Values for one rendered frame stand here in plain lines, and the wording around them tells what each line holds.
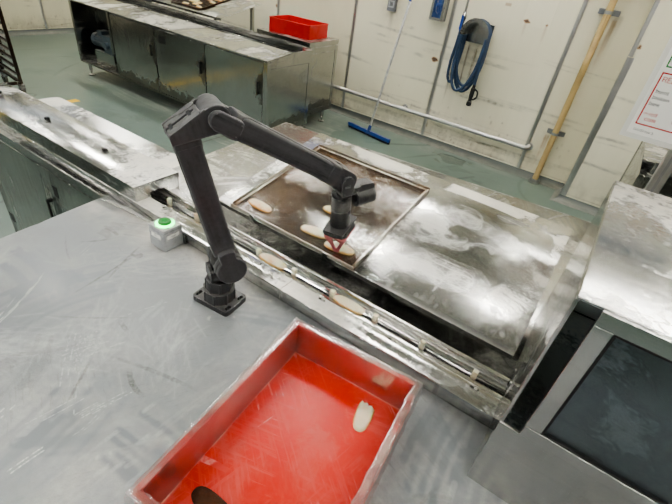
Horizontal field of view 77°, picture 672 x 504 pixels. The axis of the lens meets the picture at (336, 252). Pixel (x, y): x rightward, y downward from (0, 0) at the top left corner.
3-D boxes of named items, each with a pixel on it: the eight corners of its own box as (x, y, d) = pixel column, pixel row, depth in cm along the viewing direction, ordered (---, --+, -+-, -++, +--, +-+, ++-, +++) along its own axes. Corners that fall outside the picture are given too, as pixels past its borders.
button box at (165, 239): (150, 251, 134) (145, 222, 128) (171, 241, 140) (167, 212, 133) (167, 262, 131) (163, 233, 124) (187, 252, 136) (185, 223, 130)
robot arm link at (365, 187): (327, 165, 113) (342, 179, 108) (363, 155, 118) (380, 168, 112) (327, 202, 121) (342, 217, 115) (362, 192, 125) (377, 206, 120)
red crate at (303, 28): (268, 30, 434) (268, 15, 427) (288, 28, 460) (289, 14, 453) (308, 40, 416) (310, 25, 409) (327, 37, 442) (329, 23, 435)
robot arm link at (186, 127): (149, 105, 84) (159, 123, 77) (214, 88, 88) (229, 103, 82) (210, 265, 114) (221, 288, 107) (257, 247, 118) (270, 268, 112)
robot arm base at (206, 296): (191, 299, 115) (226, 317, 111) (189, 276, 110) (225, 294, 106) (213, 282, 121) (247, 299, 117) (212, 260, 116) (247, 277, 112)
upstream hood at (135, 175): (-33, 104, 193) (-41, 85, 188) (10, 98, 206) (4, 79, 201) (136, 206, 143) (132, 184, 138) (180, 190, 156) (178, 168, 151)
